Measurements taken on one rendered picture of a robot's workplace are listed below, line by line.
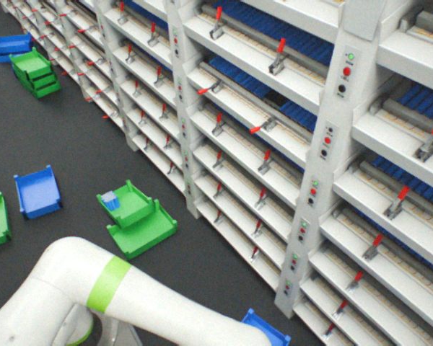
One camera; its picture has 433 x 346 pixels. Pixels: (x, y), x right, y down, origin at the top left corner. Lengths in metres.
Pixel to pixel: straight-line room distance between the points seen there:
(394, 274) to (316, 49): 0.65
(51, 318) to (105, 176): 1.61
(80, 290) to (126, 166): 1.61
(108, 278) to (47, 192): 1.60
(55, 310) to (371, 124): 0.77
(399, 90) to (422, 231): 0.34
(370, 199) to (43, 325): 0.79
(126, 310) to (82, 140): 1.95
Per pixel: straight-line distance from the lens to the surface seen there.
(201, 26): 1.30
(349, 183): 1.04
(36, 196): 2.38
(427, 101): 0.95
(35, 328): 0.80
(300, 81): 1.02
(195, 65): 1.44
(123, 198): 2.17
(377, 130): 0.91
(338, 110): 0.92
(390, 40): 0.83
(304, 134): 1.11
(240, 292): 1.81
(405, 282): 1.15
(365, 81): 0.85
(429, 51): 0.81
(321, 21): 0.89
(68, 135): 2.73
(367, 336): 1.48
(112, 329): 1.41
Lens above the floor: 1.62
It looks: 46 degrees down
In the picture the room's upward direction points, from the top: straight up
